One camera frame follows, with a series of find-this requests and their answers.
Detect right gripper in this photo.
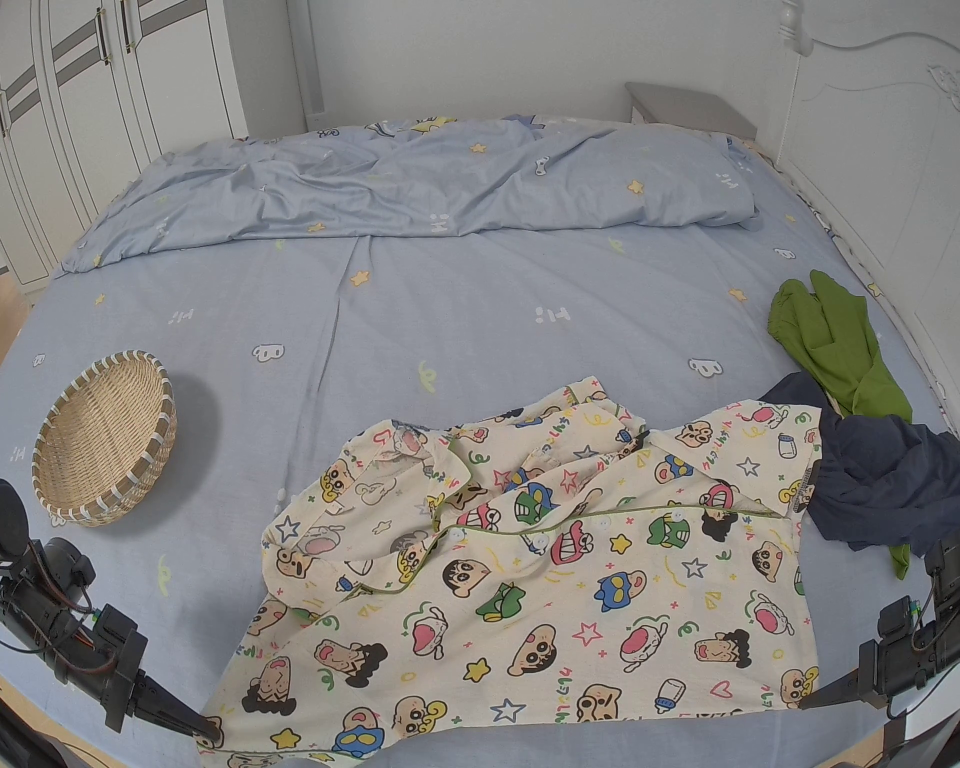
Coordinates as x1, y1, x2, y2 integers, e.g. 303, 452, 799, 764
857, 628, 939, 710

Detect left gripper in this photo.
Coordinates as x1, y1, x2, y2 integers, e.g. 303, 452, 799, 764
45, 628, 150, 735

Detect cream printed pyjama top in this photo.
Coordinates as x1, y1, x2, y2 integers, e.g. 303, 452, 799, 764
196, 377, 826, 768

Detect dark blue garment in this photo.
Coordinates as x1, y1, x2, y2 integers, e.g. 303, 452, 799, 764
759, 371, 960, 558

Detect round woven basket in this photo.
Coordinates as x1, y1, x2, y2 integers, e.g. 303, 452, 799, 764
31, 348, 180, 529

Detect bed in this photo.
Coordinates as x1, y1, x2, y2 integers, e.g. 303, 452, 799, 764
0, 0, 960, 768

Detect green shorts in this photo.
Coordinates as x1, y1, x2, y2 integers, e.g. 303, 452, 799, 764
768, 271, 915, 583

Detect white wardrobe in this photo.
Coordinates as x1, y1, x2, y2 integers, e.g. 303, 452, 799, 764
0, 0, 250, 288

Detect pale blue quilt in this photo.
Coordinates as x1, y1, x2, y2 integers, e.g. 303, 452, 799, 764
52, 114, 762, 280

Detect grey bedside table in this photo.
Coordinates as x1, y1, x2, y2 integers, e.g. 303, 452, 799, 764
624, 82, 760, 144

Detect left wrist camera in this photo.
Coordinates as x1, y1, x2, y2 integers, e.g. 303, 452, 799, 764
91, 604, 141, 654

